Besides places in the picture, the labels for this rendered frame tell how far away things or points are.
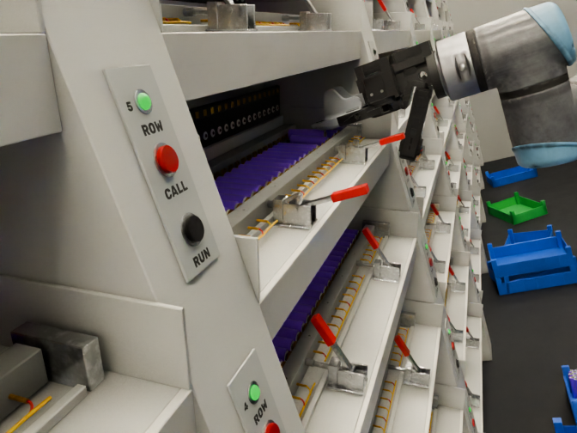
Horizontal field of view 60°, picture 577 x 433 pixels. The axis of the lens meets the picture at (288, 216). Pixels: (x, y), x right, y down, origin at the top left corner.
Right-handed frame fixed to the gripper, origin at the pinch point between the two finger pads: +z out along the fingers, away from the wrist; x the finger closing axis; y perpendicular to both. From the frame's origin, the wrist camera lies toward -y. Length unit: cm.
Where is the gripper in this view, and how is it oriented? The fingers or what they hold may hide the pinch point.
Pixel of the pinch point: (323, 126)
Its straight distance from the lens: 84.9
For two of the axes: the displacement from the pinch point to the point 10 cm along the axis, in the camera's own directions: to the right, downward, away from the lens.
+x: -3.3, 3.3, -8.8
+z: -8.8, 2.3, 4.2
